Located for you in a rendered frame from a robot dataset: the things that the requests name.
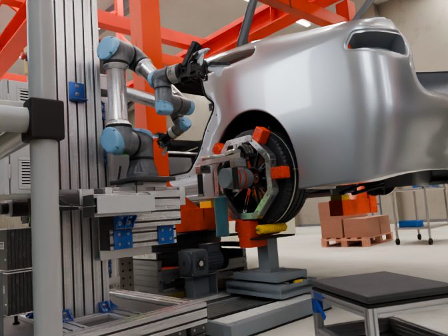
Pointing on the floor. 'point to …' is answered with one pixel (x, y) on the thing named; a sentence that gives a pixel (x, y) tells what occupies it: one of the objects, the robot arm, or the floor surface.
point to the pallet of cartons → (353, 229)
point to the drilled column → (125, 267)
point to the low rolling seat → (377, 303)
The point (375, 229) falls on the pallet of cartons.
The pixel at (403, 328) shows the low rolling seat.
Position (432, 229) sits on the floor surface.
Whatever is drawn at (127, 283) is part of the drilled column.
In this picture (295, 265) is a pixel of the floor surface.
